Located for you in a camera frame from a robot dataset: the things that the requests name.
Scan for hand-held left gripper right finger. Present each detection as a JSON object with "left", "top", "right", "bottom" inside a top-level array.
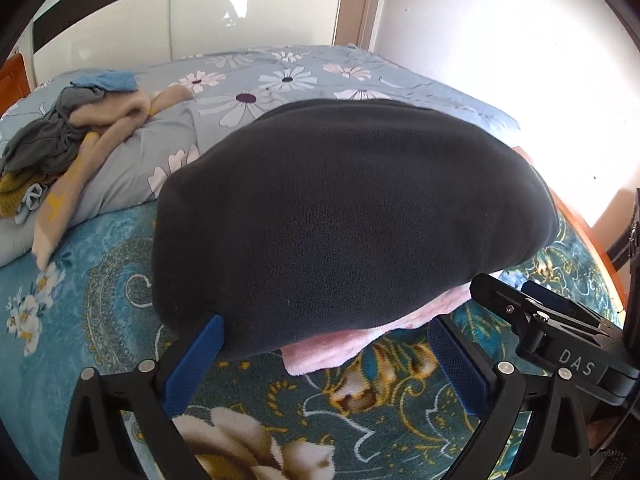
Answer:
[{"left": 427, "top": 316, "right": 593, "bottom": 480}]

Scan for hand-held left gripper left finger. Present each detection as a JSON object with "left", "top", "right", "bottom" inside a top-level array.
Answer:
[{"left": 57, "top": 314, "right": 226, "bottom": 480}]

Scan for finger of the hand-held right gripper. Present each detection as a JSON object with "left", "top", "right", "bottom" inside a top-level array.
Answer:
[
  {"left": 470, "top": 272, "right": 546, "bottom": 331},
  {"left": 522, "top": 282, "right": 621, "bottom": 337}
]

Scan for pink fleece garment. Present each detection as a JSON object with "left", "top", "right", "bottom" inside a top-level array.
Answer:
[{"left": 282, "top": 287, "right": 473, "bottom": 377}]

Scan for black fleece jacket white stripes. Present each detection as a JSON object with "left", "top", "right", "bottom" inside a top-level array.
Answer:
[{"left": 150, "top": 99, "right": 560, "bottom": 363}]

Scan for teal floral blanket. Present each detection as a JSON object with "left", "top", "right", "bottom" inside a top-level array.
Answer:
[{"left": 0, "top": 200, "right": 626, "bottom": 480}]

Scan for pale blue garment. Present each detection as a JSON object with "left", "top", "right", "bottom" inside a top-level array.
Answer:
[{"left": 15, "top": 184, "right": 51, "bottom": 225}]

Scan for mustard knit sweater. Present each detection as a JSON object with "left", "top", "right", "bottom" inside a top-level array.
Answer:
[{"left": 0, "top": 170, "right": 48, "bottom": 218}]

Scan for blue shirt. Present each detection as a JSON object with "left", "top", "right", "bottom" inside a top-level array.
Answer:
[{"left": 70, "top": 71, "right": 138, "bottom": 96}]

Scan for grey floral pillow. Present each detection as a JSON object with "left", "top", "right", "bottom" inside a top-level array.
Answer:
[{"left": 0, "top": 45, "right": 521, "bottom": 268}]

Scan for glossy white black wardrobe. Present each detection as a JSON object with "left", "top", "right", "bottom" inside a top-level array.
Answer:
[{"left": 15, "top": 0, "right": 351, "bottom": 91}]

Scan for white door frame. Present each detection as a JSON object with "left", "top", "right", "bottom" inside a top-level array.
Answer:
[{"left": 330, "top": 0, "right": 396, "bottom": 53}]

